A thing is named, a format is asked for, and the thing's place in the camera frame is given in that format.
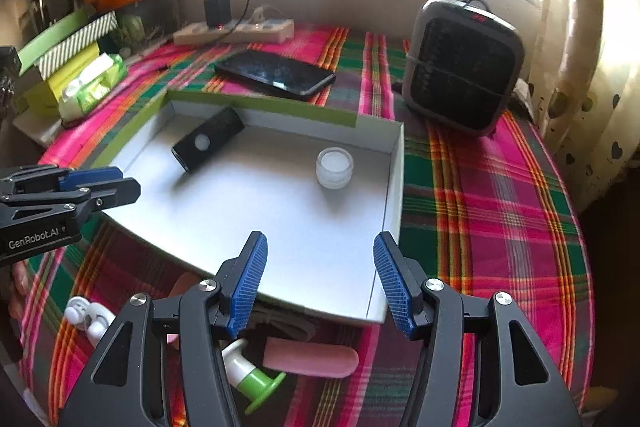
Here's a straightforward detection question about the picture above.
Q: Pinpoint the black charger adapter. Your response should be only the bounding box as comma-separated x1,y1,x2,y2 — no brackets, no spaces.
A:
203,0,232,29

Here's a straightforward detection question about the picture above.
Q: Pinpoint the green striped box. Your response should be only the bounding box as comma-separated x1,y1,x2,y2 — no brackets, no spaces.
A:
17,4,119,80

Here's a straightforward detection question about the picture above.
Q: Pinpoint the white cartoon toy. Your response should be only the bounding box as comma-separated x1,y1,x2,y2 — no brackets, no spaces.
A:
64,297,117,349

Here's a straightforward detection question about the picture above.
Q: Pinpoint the white plug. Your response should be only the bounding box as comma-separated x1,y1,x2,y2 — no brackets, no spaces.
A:
248,6,282,26

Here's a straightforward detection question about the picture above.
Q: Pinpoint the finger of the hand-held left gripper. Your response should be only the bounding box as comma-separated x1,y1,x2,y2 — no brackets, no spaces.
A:
0,177,142,233
0,164,124,198

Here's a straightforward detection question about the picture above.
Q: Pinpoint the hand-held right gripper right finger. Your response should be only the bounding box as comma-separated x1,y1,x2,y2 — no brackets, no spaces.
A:
372,231,583,427

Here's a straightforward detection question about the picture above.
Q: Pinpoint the green white spool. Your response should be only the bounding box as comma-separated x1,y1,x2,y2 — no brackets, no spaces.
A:
222,339,287,414

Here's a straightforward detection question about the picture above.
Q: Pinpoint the plaid tablecloth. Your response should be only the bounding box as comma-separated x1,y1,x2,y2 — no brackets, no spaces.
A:
20,22,591,427

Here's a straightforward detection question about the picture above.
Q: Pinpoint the black smartphone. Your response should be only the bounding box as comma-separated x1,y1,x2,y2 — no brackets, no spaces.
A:
214,51,337,102

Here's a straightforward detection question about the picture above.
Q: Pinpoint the heart print curtain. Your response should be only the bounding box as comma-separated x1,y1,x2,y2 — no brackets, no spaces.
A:
535,0,640,208

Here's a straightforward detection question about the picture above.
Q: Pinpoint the pink case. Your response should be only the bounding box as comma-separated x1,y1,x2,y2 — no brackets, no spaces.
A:
263,339,359,380

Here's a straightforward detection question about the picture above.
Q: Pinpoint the clear plastic container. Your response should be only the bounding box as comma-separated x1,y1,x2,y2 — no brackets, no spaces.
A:
115,4,173,52

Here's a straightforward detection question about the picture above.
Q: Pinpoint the small black device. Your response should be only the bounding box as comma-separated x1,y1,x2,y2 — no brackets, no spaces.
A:
171,107,246,176

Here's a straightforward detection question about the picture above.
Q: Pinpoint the white shallow cardboard box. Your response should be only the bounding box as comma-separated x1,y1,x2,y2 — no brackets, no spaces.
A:
82,89,406,325

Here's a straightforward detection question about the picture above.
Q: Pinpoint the person's left hand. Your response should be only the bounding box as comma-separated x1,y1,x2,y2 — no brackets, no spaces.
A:
7,259,33,315

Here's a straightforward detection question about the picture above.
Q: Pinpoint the grey space heater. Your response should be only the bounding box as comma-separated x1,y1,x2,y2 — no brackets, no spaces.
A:
401,0,526,138

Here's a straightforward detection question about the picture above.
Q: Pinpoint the yellow-green box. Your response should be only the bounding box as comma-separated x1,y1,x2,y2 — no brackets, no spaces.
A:
20,44,101,118

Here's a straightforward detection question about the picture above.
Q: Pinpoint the green tissue pack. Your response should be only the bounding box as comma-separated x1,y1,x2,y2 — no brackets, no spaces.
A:
59,53,127,118

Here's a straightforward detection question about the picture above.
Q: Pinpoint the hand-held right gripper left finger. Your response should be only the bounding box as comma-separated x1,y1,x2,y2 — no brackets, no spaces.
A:
59,231,268,427

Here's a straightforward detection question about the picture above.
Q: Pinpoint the small clear jar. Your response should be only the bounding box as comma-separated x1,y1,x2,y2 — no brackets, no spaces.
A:
315,148,355,188

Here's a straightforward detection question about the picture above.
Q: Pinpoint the beige power strip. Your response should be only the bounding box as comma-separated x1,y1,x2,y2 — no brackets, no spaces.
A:
172,18,296,46

